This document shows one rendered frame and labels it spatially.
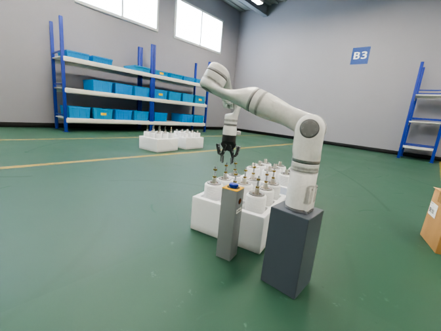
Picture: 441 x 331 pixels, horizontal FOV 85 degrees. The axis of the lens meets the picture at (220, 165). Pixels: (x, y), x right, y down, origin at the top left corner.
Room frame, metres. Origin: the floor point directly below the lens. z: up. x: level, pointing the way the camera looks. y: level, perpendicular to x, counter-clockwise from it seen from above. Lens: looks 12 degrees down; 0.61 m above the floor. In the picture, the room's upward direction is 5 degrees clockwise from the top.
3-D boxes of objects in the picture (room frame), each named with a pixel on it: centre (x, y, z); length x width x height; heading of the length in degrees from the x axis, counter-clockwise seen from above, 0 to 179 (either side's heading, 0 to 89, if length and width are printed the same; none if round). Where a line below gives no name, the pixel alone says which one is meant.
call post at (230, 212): (0.95, -0.06, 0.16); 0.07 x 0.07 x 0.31; 61
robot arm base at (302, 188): (0.82, -0.29, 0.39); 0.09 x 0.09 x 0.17; 49
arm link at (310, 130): (0.82, -0.29, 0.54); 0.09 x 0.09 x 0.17; 63
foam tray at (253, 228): (1.24, -0.14, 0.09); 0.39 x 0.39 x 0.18; 61
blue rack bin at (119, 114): (5.43, 2.37, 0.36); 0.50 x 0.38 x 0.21; 50
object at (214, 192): (1.20, 0.02, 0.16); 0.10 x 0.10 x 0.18
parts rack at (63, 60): (5.97, 1.94, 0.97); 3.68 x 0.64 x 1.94; 139
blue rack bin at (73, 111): (4.78, 2.94, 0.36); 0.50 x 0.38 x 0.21; 50
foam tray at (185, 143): (3.94, 0.59, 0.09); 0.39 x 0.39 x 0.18; 52
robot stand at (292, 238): (0.82, -0.29, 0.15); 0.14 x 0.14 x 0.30; 49
